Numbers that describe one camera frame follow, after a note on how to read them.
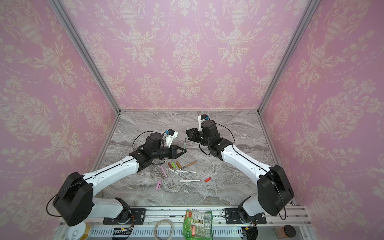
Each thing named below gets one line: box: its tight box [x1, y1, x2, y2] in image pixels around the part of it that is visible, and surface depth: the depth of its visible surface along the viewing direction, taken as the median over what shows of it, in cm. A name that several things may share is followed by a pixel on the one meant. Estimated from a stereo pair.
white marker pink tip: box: [179, 179, 202, 182], surface depth 87 cm
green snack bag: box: [182, 209, 213, 240], surface depth 72 cm
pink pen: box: [160, 165, 168, 178], surface depth 91 cm
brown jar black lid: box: [274, 225, 297, 239], surface depth 64 cm
